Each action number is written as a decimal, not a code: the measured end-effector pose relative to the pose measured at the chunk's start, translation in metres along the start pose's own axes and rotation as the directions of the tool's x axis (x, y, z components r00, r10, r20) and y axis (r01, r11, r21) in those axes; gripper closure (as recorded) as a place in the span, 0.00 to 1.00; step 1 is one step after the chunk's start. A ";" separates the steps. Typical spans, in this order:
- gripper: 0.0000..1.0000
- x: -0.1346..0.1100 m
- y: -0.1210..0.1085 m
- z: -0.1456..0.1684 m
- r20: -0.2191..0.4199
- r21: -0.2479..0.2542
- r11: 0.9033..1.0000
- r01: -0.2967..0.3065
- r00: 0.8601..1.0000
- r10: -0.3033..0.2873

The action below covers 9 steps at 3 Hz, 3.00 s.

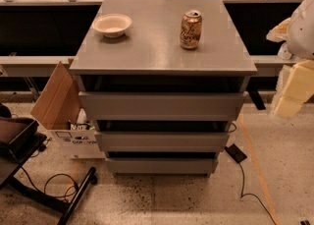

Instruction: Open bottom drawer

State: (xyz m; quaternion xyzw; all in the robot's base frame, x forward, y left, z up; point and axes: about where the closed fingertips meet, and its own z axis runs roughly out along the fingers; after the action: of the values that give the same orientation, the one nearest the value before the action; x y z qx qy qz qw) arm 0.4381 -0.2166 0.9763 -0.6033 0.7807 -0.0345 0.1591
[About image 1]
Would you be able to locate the grey bottom drawer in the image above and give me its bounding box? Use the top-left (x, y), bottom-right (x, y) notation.
top-left (105, 158), bottom-right (218, 175)

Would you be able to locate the grey drawer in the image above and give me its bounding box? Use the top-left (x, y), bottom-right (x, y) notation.
top-left (105, 158), bottom-right (218, 175)
top-left (95, 132), bottom-right (229, 153)
top-left (78, 92), bottom-right (244, 121)

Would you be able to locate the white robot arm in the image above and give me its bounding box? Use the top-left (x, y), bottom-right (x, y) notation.
top-left (266, 0), bottom-right (314, 123)

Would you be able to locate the grey drawer cabinet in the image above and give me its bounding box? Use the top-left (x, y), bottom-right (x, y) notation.
top-left (71, 0), bottom-right (256, 160)

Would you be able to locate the grey middle drawer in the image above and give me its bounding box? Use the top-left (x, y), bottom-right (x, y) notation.
top-left (95, 132), bottom-right (229, 153)

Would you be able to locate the grey top drawer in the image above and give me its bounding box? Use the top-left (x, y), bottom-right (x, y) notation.
top-left (78, 92), bottom-right (244, 121)

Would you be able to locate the open cardboard box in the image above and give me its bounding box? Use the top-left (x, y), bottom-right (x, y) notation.
top-left (30, 63), bottom-right (105, 159)

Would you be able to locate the clear sanitizer bottle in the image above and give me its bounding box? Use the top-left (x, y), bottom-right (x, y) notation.
top-left (278, 42), bottom-right (292, 60)

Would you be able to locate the black power adapter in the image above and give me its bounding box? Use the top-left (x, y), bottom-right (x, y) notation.
top-left (225, 144), bottom-right (247, 163)

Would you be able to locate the gold soda can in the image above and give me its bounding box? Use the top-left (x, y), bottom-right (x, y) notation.
top-left (180, 10), bottom-right (202, 50)

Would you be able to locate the white paper bowl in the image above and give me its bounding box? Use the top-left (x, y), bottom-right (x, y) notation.
top-left (92, 14), bottom-right (132, 38)

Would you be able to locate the black rolling cart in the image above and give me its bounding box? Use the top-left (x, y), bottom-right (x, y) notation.
top-left (0, 104), bottom-right (97, 225)

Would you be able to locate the black floor cable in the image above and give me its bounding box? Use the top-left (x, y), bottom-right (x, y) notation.
top-left (237, 161), bottom-right (279, 225)

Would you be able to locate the black cable under cart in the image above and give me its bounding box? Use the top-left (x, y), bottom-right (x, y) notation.
top-left (20, 166), bottom-right (80, 203)

